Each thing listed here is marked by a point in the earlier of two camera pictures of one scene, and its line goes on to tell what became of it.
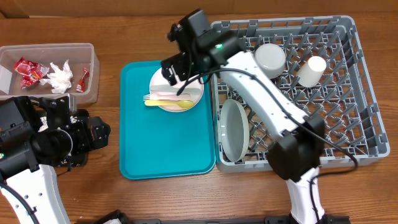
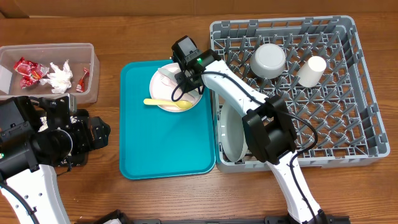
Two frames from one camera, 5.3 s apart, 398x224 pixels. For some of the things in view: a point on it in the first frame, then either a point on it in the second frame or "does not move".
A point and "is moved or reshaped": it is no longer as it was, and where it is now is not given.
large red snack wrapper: [30, 72] does not move
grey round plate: [234, 130] does not move
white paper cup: [311, 73] does not move
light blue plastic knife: [176, 90] is moved or reshaped
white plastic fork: [165, 96] is moved or reshaped
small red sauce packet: [81, 86] does not move
